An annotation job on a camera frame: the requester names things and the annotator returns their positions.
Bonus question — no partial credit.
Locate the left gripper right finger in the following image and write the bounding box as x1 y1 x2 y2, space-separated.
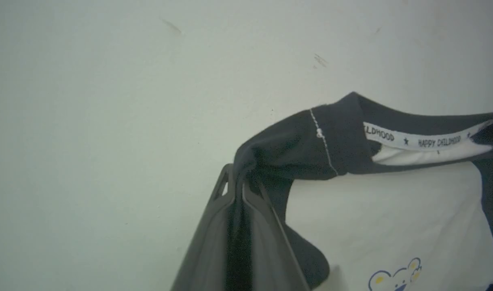
242 181 311 291

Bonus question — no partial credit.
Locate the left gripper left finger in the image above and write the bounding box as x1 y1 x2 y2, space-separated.
170 163 236 291

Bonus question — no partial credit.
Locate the white garment with navy sleeves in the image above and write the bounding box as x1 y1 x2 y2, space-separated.
225 91 493 291

